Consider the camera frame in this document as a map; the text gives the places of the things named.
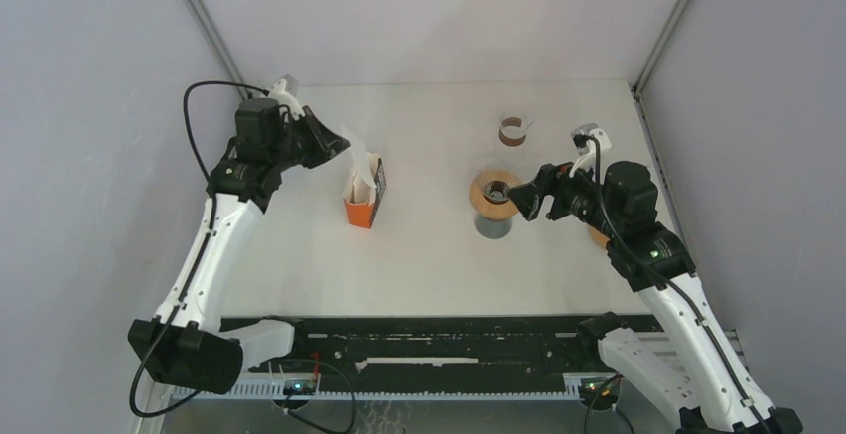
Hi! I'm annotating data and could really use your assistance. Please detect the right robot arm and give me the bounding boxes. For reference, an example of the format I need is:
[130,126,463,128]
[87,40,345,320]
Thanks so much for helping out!
[508,161,804,433]

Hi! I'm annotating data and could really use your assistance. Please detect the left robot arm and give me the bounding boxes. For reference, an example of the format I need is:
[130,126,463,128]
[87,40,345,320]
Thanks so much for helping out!
[128,97,350,394]

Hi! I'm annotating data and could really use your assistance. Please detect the aluminium frame post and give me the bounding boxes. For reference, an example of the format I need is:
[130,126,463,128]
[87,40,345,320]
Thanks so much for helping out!
[183,0,245,84]
[631,0,693,100]

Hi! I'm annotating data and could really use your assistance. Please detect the clear glass dripper cone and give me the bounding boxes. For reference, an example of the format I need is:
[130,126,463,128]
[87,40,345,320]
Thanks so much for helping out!
[482,180,510,205]

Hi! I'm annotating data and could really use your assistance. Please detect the orange coffee filter box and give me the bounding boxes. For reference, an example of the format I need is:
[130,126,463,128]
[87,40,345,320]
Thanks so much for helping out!
[343,153,387,229]

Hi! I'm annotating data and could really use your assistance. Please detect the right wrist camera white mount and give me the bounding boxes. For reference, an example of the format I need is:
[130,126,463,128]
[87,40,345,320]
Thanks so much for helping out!
[571,123,612,178]

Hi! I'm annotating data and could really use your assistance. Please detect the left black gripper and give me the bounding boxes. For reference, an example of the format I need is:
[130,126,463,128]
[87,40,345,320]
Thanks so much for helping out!
[268,106,350,172]

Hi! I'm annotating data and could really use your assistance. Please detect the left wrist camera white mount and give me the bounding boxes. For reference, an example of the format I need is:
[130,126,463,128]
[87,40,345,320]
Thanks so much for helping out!
[267,74,305,120]

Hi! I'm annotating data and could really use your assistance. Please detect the left aluminium frame post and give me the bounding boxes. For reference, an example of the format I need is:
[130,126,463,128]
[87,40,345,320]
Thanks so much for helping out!
[183,0,245,84]

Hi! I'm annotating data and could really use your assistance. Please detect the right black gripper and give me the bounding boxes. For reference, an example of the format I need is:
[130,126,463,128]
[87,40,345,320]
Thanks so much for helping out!
[504,153,622,239]

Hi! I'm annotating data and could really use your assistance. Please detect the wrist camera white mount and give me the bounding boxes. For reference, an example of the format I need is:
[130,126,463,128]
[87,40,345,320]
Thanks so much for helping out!
[571,123,612,178]
[267,74,305,120]

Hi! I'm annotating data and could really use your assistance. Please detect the white paper coffee filter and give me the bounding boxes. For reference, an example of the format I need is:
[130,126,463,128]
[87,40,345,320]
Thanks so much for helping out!
[341,125,377,205]

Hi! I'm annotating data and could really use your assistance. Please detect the wooden dripper ring holder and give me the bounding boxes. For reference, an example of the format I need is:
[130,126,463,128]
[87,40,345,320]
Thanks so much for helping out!
[469,168,522,219]

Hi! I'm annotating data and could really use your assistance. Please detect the right aluminium frame post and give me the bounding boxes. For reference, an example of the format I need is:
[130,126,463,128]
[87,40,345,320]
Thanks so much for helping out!
[631,0,693,100]

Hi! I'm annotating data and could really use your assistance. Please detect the right black cable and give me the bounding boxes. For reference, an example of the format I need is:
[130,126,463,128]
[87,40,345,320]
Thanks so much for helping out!
[575,133,774,434]

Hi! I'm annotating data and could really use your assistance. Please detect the clear glass carafe brown band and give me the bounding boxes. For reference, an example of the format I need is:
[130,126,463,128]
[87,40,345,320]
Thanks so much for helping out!
[498,110,535,147]

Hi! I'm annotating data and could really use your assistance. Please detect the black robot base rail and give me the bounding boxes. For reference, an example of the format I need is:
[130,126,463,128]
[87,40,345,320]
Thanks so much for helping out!
[248,315,612,397]

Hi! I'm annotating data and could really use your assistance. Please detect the grey glass carafe brown band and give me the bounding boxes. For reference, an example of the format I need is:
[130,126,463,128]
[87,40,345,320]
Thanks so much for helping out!
[474,214,512,239]

